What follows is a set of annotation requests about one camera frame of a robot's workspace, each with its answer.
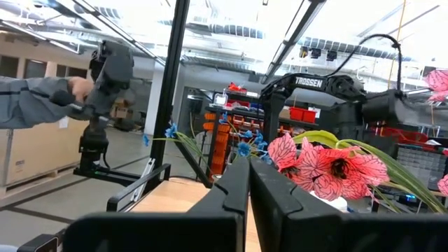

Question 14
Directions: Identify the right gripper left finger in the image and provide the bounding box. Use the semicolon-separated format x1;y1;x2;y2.
62;156;251;252

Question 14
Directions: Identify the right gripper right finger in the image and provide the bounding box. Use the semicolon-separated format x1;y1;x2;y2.
249;157;448;252

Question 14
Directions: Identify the pink artificial flower bunch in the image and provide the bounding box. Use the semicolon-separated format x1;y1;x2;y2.
267;129;448;215
423;69;448;103

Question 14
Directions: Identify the large blue flower bunch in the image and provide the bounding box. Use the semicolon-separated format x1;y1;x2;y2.
142;111;274;166

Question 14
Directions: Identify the person's forearm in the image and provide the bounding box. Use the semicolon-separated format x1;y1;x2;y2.
0;76;76;130

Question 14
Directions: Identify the parts rack with bins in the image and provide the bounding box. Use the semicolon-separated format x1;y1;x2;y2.
204;82;320;176

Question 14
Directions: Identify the grey drawer cabinet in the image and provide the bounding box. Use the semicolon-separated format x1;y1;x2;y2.
395;142;448;193

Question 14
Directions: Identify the person's hand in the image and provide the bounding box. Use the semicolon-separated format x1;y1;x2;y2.
67;76;96;103

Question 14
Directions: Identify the large cardboard crate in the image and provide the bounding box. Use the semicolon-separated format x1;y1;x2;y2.
0;117;91;189

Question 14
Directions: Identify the black table frame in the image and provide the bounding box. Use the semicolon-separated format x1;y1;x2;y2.
106;0;329;214

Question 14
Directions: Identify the black looping arm cable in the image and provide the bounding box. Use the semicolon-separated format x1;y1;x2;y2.
323;33;404;92

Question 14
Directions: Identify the yellow hanging cable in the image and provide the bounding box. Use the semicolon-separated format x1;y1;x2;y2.
386;0;408;91

